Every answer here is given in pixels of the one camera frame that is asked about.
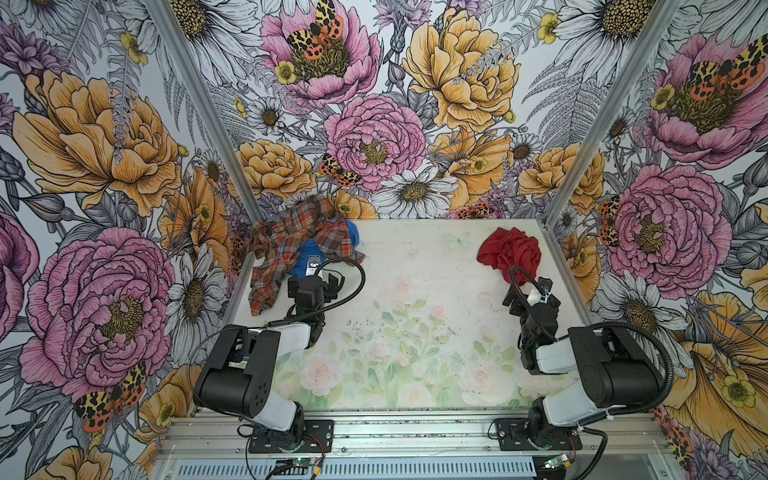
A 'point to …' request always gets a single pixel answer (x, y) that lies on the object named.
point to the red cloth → (504, 249)
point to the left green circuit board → (294, 466)
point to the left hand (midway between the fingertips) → (313, 281)
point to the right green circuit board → (559, 459)
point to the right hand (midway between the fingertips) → (527, 292)
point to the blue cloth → (309, 247)
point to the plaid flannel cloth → (276, 246)
